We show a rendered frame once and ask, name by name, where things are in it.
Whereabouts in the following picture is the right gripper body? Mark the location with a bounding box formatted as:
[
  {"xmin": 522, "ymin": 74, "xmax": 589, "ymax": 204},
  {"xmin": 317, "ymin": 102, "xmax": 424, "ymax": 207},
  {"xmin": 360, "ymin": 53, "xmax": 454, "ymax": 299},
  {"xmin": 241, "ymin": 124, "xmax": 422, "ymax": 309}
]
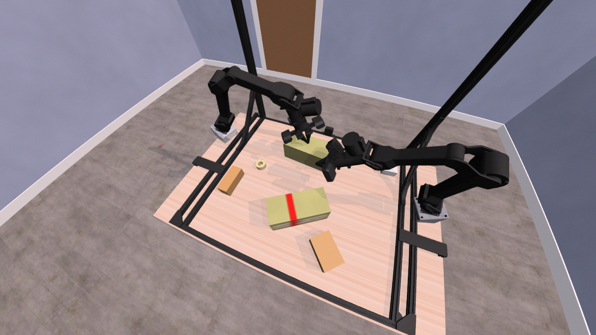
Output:
[{"xmin": 281, "ymin": 115, "xmax": 325, "ymax": 144}]

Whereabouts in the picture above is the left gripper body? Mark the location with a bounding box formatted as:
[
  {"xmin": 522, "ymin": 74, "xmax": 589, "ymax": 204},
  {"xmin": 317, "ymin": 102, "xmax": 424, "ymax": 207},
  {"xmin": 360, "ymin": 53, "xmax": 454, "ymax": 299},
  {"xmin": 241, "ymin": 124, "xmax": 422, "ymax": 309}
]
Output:
[{"xmin": 322, "ymin": 151, "xmax": 352, "ymax": 182}]

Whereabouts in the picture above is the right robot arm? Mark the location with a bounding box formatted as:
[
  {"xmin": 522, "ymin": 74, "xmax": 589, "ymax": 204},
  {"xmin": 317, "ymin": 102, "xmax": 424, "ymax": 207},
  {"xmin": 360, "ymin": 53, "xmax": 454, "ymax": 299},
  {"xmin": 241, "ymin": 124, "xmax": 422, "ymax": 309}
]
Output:
[{"xmin": 208, "ymin": 66, "xmax": 322, "ymax": 134}]

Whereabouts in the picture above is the tan rectangular block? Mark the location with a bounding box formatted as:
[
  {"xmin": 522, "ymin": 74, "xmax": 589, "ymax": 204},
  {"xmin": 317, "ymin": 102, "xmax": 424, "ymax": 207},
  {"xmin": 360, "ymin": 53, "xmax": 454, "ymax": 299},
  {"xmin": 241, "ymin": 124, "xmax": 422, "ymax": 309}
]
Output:
[{"xmin": 217, "ymin": 165, "xmax": 245, "ymax": 196}]

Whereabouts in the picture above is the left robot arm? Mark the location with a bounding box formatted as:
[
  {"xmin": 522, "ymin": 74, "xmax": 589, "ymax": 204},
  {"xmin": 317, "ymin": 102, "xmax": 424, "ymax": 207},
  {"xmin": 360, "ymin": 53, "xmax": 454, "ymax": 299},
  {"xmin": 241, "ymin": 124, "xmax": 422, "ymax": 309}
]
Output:
[{"xmin": 326, "ymin": 132, "xmax": 509, "ymax": 216}]

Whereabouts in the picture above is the cream roll of tape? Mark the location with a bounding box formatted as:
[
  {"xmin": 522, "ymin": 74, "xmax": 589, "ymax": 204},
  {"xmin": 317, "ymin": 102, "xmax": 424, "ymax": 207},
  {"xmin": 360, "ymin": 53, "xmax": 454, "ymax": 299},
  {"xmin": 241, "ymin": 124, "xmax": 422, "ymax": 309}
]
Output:
[{"xmin": 256, "ymin": 160, "xmax": 266, "ymax": 170}]

